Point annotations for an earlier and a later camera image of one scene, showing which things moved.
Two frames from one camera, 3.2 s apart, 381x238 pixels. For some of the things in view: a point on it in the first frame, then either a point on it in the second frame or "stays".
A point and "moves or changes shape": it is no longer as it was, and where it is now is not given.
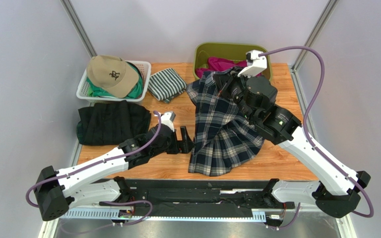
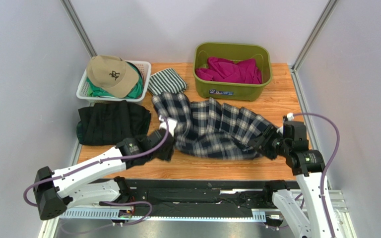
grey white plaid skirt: (224, 140) moves or changes shape
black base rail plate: (234, 198) stays
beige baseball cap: (112, 74) stays
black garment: (111, 123) stays
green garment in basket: (96, 90) stays
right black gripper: (225, 83) -> (265, 144)
